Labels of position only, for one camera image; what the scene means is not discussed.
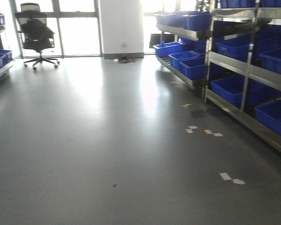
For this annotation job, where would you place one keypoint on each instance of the blue bin far rack bottom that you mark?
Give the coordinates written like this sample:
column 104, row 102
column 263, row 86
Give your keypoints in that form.
column 194, row 68

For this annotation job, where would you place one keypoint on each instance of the blue bin rack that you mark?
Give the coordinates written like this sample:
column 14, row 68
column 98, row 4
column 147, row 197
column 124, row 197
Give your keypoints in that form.
column 194, row 68
column 196, row 21
column 231, row 88

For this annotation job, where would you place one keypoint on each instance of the far steel flow rack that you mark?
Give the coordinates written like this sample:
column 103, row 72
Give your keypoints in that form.
column 177, row 44

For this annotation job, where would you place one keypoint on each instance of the steel flow rack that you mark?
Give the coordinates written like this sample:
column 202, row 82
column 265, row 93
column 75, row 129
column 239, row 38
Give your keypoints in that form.
column 245, row 39
column 177, row 44

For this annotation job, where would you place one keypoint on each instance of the blue bin near rack bottom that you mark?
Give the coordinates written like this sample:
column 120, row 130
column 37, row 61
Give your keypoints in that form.
column 231, row 88

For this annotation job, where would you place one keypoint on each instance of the blue bin far rack top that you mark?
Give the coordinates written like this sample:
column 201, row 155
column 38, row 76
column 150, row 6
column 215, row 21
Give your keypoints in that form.
column 196, row 21

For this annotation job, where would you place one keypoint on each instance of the near steel flow rack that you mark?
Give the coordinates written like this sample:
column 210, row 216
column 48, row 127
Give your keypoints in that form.
column 245, row 39

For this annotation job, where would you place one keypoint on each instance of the black office chair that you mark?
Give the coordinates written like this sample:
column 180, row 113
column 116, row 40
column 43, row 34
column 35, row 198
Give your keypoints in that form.
column 37, row 35

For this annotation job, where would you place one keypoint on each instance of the blue bin near rack corner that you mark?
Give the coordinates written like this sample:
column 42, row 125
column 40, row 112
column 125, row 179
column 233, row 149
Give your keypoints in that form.
column 269, row 114

